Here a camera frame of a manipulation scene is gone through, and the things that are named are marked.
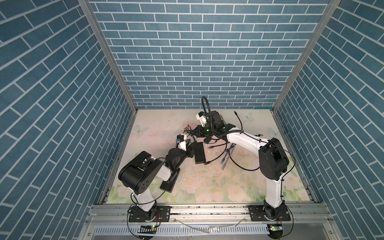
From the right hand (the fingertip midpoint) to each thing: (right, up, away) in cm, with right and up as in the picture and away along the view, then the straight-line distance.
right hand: (189, 131), depth 87 cm
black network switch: (+6, -16, +7) cm, 19 cm away
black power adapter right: (+12, -7, +15) cm, 20 cm away
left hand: (+3, -6, +1) cm, 7 cm away
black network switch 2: (-11, -29, -6) cm, 32 cm away
